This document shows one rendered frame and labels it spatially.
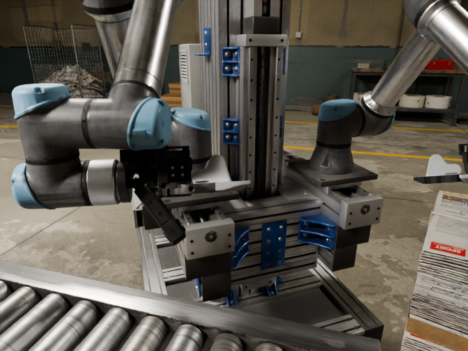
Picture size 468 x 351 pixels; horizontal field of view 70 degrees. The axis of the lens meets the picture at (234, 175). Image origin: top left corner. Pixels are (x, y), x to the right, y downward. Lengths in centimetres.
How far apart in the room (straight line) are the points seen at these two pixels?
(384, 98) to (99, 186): 91
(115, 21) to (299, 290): 124
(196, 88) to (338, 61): 600
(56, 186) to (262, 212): 68
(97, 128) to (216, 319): 35
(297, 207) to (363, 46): 626
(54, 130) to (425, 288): 76
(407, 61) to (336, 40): 613
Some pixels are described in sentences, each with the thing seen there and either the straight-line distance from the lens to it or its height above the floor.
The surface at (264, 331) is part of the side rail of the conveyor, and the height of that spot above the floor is 80.
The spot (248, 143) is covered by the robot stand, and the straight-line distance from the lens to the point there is 110.
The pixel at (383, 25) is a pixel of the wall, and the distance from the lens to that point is 728.
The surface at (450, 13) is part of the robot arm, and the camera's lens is 91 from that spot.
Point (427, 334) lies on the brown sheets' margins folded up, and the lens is 92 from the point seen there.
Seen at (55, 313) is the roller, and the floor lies 79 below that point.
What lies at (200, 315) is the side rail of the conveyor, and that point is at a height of 80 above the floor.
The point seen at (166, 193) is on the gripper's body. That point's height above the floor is 100.
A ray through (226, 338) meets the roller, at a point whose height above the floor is 80.
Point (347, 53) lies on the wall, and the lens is 723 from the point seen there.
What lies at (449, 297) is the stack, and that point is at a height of 73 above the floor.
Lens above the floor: 121
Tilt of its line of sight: 21 degrees down
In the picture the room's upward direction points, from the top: straight up
